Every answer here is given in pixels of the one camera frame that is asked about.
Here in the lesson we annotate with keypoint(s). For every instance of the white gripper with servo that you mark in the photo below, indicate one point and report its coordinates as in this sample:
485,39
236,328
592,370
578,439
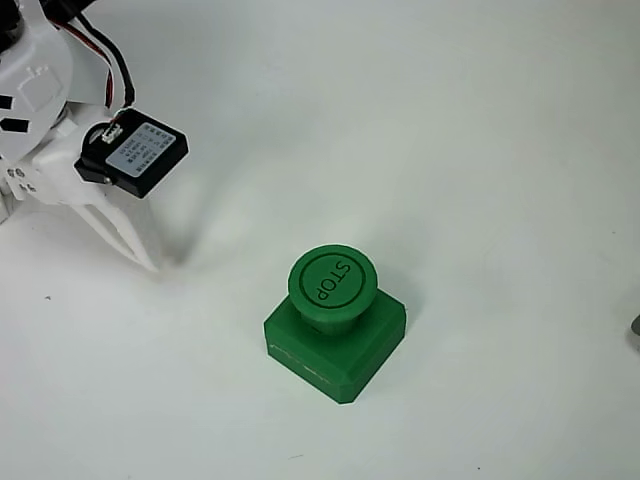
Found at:
56,179

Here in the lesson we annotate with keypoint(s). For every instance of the green STOP push button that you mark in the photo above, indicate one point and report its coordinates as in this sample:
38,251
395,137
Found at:
332,285

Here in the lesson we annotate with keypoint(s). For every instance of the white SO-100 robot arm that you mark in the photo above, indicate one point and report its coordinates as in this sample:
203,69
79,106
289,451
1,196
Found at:
10,22

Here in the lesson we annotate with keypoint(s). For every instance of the green button base box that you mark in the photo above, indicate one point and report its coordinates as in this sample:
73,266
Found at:
345,365

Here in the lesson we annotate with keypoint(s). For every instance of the grey object at table edge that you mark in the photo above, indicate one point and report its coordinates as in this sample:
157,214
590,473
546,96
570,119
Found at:
635,332

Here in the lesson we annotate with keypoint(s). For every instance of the black camera module with label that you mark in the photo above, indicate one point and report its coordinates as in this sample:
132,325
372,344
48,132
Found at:
135,155

